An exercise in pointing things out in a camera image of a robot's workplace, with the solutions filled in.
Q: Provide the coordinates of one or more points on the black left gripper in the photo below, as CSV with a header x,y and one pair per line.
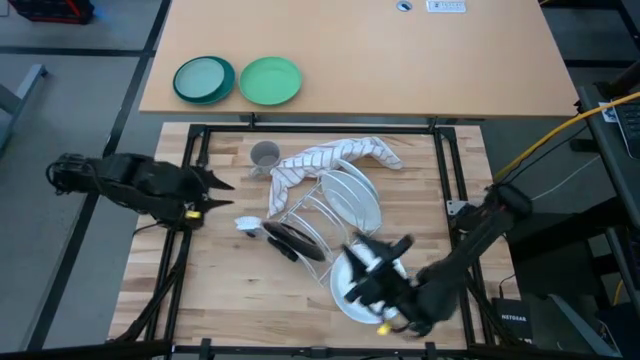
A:
x,y
187,195

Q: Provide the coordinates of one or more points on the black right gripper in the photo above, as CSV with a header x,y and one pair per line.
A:
x,y
385,287

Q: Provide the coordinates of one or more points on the grey mug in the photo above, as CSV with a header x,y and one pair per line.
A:
x,y
265,155

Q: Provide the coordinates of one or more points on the black and white plate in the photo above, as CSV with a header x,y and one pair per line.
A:
x,y
294,241

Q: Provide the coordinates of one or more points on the white striped dish towel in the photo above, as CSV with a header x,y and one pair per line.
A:
x,y
320,160

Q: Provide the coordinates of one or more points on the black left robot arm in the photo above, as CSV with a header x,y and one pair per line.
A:
x,y
125,180

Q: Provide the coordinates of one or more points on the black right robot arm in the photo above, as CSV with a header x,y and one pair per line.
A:
x,y
480,235

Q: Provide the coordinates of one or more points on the dark green plate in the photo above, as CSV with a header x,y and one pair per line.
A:
x,y
227,86

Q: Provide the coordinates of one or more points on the pale teal plate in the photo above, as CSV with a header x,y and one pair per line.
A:
x,y
199,77

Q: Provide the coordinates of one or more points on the tan wooden desk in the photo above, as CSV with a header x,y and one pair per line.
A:
x,y
375,60

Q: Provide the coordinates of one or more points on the grey bench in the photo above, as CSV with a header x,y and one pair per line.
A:
x,y
20,100

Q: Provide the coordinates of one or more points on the red and black crate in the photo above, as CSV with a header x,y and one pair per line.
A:
x,y
52,10

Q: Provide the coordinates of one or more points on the grey desk grommet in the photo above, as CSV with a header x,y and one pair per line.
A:
x,y
404,5

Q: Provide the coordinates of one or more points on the white power strip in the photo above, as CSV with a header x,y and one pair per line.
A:
x,y
445,5

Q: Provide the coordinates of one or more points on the white paper label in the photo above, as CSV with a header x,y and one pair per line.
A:
x,y
607,112

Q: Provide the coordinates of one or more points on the black keyboard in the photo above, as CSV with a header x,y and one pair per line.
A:
x,y
631,127

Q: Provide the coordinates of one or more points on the black aluminium frame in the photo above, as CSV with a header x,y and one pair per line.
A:
x,y
320,129

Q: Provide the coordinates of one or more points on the black Netgear switch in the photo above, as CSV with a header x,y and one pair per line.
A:
x,y
514,320

